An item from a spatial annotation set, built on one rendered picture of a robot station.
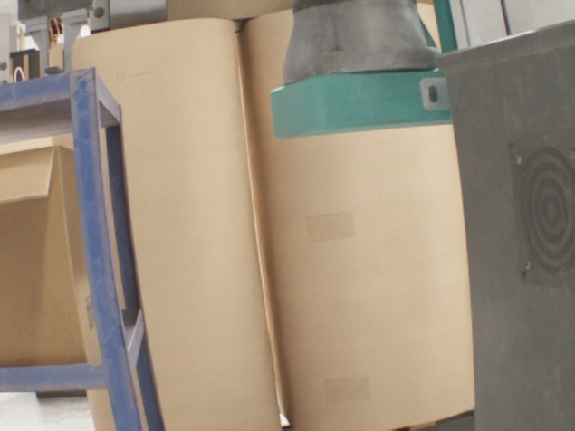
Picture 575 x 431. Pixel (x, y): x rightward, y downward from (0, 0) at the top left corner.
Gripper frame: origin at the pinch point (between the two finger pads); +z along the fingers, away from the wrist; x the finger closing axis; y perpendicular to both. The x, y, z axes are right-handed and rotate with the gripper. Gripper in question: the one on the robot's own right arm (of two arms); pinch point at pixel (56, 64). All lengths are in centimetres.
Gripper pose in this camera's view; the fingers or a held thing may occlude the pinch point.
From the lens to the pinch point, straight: 152.7
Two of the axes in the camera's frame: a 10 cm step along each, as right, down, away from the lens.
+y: 1.2, 0.1, -9.9
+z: 1.1, 9.9, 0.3
